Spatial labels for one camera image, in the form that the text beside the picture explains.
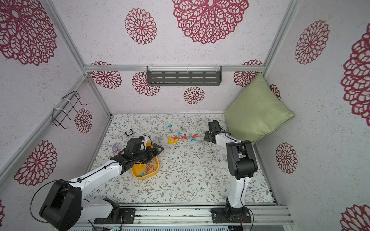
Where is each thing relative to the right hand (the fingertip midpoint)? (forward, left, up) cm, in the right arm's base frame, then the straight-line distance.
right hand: (209, 134), depth 102 cm
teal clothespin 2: (-1, +11, -5) cm, 12 cm away
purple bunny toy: (-14, +63, +1) cm, 65 cm away
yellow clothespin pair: (-4, +27, -3) cm, 28 cm away
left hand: (-20, +31, +8) cm, 37 cm away
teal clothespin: (+10, +30, -4) cm, 32 cm away
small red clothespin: (+1, +10, -4) cm, 11 cm away
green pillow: (+2, -26, +21) cm, 33 cm away
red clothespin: (-26, +40, -3) cm, 48 cm away
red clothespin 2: (0, +20, -5) cm, 20 cm away
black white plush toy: (+2, +58, -1) cm, 58 cm away
